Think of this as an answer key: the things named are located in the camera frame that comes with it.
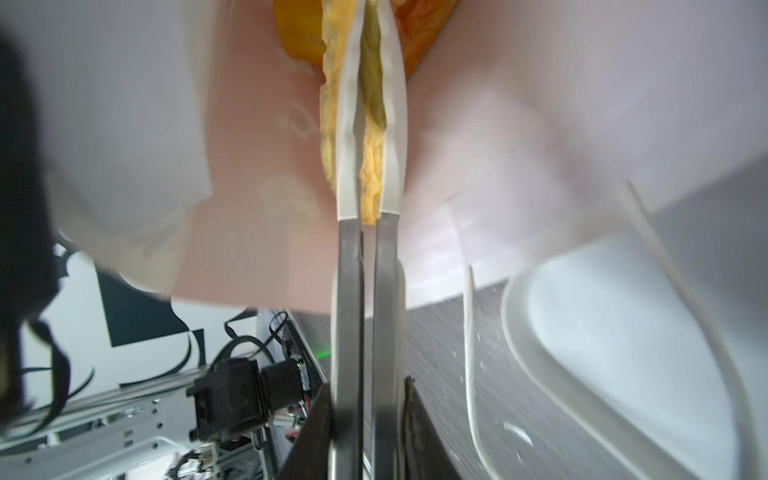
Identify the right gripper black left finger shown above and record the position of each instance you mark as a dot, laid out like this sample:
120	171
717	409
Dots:
309	455

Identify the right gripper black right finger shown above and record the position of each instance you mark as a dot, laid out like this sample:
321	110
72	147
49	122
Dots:
426	458

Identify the white-tipped steel tongs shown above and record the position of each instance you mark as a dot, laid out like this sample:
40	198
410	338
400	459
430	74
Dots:
368	318

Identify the red white paper bag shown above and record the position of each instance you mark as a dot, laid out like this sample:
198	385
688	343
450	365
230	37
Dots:
181	153

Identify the glazed fake pastry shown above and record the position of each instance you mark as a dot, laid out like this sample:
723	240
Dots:
352	115

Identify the orange fake croissant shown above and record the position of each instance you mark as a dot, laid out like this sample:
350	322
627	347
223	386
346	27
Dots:
419	23

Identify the yellow fake bread roll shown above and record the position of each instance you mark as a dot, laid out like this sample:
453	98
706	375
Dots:
299	29

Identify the white plastic tray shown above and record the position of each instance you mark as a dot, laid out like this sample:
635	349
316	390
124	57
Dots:
603	332

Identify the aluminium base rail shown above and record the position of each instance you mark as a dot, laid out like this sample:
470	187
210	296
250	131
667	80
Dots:
104	435

